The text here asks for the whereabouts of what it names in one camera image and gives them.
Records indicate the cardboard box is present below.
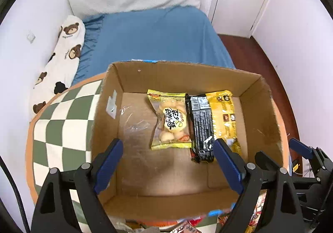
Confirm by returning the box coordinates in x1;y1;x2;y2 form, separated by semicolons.
91;61;287;221

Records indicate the panda orange snack bag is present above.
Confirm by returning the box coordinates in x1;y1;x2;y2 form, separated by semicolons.
217;190;267;233

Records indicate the brown red cookie packet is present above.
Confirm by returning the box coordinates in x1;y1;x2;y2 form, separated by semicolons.
165;217;204;233

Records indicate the clear yellow bun packet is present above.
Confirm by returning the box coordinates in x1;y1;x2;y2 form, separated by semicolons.
147;89;192;150

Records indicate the bear print long pillow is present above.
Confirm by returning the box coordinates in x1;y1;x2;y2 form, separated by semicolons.
29;15;85;119

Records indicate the checkered green white mat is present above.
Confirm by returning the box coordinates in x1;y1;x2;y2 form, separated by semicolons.
25;71;291;233

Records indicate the black cable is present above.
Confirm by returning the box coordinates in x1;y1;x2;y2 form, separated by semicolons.
0;156;32;233

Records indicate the blue bed sheet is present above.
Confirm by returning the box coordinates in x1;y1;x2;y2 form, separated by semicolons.
72;6;235;84

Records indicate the yellow black noodle packet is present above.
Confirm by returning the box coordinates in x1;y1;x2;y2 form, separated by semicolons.
185;90;242;163

